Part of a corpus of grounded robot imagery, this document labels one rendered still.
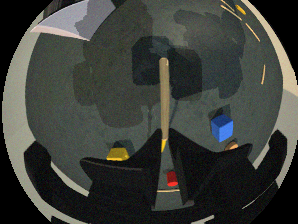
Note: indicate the yellow cord with tan wooden stick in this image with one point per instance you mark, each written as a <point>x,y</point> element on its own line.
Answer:
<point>164,99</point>

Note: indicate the orange flat disc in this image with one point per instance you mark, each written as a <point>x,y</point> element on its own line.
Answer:
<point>231,145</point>

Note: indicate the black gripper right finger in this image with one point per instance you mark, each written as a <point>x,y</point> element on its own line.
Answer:
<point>195,165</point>

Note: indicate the blue cube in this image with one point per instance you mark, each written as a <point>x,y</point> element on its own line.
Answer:
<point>222,127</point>

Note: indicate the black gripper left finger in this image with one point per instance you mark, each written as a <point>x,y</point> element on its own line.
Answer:
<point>139,172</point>

